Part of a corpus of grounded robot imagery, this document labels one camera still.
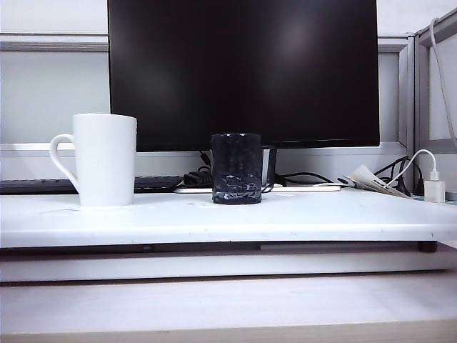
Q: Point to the white ceramic mug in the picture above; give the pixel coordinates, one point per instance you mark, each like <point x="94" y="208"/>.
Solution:
<point x="103" y="160"/>

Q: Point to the folded paper booklet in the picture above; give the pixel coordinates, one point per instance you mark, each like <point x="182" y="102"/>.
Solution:
<point x="367" y="177"/>

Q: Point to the black keyboard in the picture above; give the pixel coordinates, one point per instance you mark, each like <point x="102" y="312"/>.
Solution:
<point x="35" y="185"/>

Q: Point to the black computer monitor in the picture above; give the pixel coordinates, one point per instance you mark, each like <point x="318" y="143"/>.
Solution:
<point x="242" y="71"/>

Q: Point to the black textured cup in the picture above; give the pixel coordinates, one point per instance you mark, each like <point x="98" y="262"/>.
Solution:
<point x="235" y="168"/>

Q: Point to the white base board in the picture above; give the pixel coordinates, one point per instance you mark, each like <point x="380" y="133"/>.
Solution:
<point x="214" y="266"/>

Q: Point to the silver monitor stand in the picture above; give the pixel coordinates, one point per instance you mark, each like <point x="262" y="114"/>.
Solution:
<point x="303" y="188"/>

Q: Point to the grey cubicle partition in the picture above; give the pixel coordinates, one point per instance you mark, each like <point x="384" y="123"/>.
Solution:
<point x="423" y="107"/>
<point x="53" y="89"/>

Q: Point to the white raised board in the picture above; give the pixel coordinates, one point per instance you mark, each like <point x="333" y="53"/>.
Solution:
<point x="250" y="218"/>

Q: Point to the white USB charger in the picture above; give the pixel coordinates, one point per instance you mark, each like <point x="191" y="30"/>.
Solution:
<point x="435" y="193"/>

